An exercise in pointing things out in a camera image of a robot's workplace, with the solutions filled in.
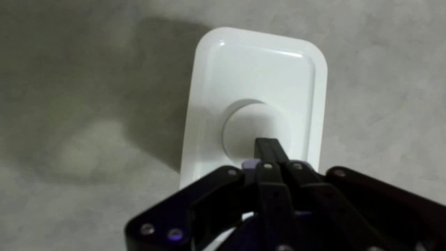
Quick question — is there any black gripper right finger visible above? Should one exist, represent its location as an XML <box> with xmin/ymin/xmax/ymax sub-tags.
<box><xmin>272</xmin><ymin>138</ymin><xmax>446</xmax><ymax>251</ymax></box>

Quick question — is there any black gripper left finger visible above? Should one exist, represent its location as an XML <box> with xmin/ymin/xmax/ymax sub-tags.
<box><xmin>124</xmin><ymin>136</ymin><xmax>300</xmax><ymax>251</ymax></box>

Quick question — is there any white container lid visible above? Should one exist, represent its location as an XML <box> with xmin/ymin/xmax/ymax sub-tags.
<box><xmin>179</xmin><ymin>25</ymin><xmax>329</xmax><ymax>191</ymax></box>

